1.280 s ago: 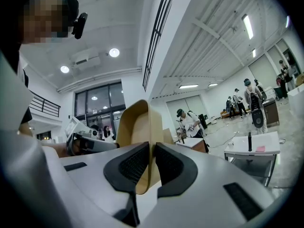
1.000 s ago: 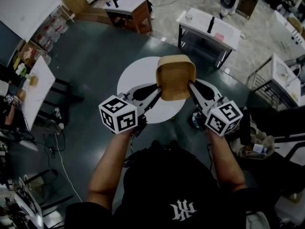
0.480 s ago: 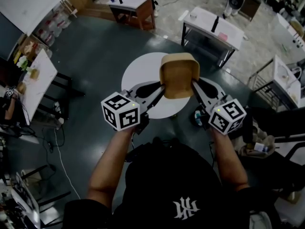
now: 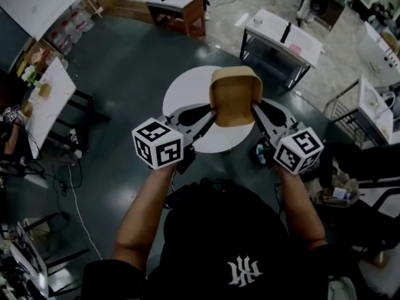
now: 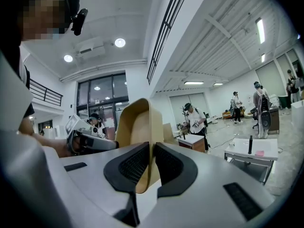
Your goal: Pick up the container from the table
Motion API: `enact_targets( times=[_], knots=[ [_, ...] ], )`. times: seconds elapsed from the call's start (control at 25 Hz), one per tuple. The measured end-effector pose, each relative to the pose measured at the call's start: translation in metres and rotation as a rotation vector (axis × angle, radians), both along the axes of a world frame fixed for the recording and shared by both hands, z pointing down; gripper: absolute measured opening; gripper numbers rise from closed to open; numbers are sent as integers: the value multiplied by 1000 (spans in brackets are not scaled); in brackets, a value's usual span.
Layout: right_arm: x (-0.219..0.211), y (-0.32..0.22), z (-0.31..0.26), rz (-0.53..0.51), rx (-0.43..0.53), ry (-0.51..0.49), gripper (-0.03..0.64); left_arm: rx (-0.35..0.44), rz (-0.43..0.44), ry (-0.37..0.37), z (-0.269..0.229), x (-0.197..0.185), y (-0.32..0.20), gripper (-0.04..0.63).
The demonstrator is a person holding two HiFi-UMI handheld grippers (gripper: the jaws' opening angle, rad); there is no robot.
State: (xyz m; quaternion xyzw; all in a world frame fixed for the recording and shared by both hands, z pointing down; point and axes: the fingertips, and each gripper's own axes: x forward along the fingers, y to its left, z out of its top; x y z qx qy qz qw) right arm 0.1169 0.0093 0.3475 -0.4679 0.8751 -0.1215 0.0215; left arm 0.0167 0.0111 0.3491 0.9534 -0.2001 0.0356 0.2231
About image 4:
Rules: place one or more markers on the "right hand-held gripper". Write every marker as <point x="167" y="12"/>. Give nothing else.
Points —
<point x="298" y="150"/>

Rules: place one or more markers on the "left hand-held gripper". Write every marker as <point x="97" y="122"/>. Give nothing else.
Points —
<point x="157" y="144"/>

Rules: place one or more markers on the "brown cardboard container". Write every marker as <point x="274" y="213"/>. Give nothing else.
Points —
<point x="232" y="100"/>

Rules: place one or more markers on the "person's right forearm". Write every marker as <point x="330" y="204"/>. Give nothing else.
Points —
<point x="301" y="208"/>

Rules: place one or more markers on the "person's left forearm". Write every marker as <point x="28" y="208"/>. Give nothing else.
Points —
<point x="142" y="217"/>

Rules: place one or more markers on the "white round table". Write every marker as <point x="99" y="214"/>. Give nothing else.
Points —
<point x="184" y="92"/>

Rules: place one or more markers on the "blue bottle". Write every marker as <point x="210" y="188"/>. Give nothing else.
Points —
<point x="261" y="153"/>

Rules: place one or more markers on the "pink flat item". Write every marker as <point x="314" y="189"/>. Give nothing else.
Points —
<point x="295" y="48"/>

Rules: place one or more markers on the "black cylinder bottle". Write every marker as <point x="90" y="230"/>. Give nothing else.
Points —
<point x="286" y="32"/>

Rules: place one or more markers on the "open cardboard box with items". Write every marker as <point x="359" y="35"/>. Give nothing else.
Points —
<point x="339" y="192"/>

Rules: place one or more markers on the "white cart with metal rails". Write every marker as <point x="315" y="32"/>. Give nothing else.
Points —
<point x="372" y="105"/>

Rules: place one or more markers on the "small clear box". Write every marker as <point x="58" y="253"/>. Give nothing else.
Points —
<point x="257" y="20"/>

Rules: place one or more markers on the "black framed desk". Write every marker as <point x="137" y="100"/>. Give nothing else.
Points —
<point x="368" y="164"/>

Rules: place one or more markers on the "black chair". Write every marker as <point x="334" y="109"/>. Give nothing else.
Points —
<point x="82" y="117"/>

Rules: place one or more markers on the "black cap with white logo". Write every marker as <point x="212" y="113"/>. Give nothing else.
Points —
<point x="218" y="239"/>

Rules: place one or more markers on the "black round bin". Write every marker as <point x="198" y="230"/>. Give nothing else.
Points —
<point x="326" y="6"/>

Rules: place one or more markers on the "white counter with black knobs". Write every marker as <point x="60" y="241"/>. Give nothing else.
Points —
<point x="382" y="52"/>

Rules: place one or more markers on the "long white table black legs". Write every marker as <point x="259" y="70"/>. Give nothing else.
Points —
<point x="54" y="105"/>

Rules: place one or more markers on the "wooden stool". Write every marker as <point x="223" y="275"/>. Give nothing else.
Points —
<point x="93" y="5"/>

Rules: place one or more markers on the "group of clear water jugs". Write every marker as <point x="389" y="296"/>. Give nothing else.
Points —
<point x="70" y="30"/>

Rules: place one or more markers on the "brown round bread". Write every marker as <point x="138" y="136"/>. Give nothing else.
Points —
<point x="45" y="90"/>
<point x="27" y="108"/>

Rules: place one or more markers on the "white flower bunch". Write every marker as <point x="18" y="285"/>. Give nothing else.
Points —
<point x="29" y="73"/>

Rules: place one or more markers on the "black shirt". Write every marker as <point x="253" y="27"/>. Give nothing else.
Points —
<point x="109" y="281"/>

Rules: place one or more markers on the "white partition board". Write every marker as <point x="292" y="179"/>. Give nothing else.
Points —
<point x="34" y="2"/>

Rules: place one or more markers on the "cluttered white desk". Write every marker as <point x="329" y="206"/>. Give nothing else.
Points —
<point x="25" y="258"/>

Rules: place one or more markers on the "white table with steel frame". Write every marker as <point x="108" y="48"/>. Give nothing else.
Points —
<point x="272" y="27"/>

